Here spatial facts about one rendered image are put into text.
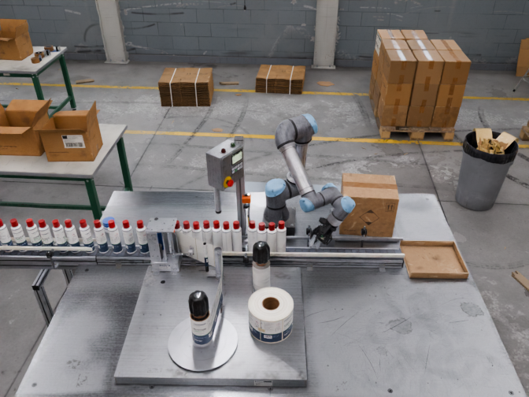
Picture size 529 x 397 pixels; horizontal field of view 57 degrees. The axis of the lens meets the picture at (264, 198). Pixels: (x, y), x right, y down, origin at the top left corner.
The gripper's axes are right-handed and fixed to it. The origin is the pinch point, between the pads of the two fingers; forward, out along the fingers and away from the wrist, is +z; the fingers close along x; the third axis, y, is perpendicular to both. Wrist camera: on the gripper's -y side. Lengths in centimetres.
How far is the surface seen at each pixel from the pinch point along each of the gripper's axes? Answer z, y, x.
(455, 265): -30, 3, 72
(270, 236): 3.7, 3.7, -23.1
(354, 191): -28.1, -23.6, 11.8
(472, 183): -19, -162, 166
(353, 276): -1.7, 13.0, 24.1
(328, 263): 2.1, 5.9, 12.0
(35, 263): 84, 6, -125
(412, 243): -21, -12, 54
